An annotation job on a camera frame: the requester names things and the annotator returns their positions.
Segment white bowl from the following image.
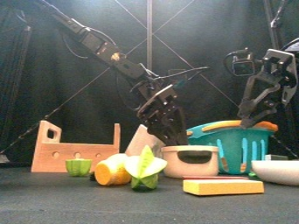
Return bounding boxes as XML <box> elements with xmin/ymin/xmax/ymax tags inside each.
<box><xmin>250</xmin><ymin>159</ymin><xmax>299</xmax><ymax>187</ymax></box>

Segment teal basket orange handles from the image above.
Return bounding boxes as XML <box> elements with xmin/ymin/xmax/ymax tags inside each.
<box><xmin>186</xmin><ymin>119</ymin><xmax>280</xmax><ymax>176</ymax></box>

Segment small grey box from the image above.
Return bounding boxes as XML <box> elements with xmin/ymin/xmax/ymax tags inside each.
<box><xmin>264</xmin><ymin>154</ymin><xmax>290</xmax><ymax>162</ymax></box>

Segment yellow sponge block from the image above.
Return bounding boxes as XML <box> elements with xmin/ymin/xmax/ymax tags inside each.
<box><xmin>182</xmin><ymin>178</ymin><xmax>267</xmax><ymax>197</ymax></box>

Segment flat red toy piece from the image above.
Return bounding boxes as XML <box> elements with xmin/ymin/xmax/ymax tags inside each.
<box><xmin>182</xmin><ymin>175</ymin><xmax>250</xmax><ymax>180</ymax></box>

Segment light wooden triangular block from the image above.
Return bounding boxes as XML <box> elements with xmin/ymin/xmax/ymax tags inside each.
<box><xmin>124</xmin><ymin>123</ymin><xmax>167</xmax><ymax>159</ymax></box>

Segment yellow toy fruit half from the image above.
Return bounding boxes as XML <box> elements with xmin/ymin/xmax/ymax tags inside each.
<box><xmin>93</xmin><ymin>153</ymin><xmax>134</xmax><ymax>187</ymax></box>

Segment wooden dish rack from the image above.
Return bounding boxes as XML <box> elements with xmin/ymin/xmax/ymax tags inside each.
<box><xmin>31</xmin><ymin>120</ymin><xmax>122</xmax><ymax>173</ymax></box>

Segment green toy pepper piece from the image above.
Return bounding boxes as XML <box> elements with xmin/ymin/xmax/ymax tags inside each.
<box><xmin>64</xmin><ymin>157</ymin><xmax>93</xmax><ymax>178</ymax></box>

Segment vertical metal frame pole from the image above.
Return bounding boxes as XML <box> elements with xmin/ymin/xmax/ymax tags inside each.
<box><xmin>146</xmin><ymin>0</ymin><xmax>155</xmax><ymax>72</ymax></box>

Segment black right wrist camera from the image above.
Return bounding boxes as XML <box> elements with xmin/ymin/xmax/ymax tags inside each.
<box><xmin>223</xmin><ymin>48</ymin><xmax>262</xmax><ymax>78</ymax></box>

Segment beige toy pot black handle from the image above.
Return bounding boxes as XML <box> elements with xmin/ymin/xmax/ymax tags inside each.
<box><xmin>160</xmin><ymin>144</ymin><xmax>220</xmax><ymax>179</ymax></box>

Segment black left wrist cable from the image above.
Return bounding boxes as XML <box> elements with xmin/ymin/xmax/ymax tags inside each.
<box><xmin>152</xmin><ymin>66</ymin><xmax>211</xmax><ymax>81</ymax></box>

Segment diagonal metal brace rod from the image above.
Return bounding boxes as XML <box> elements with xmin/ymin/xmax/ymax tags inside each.
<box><xmin>0</xmin><ymin>67</ymin><xmax>112</xmax><ymax>155</ymax></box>

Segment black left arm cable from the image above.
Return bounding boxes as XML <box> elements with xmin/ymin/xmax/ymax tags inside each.
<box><xmin>60</xmin><ymin>26</ymin><xmax>118</xmax><ymax>60</ymax></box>

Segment green toy star fruit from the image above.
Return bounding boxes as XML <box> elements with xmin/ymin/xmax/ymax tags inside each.
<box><xmin>124</xmin><ymin>144</ymin><xmax>170</xmax><ymax>191</ymax></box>

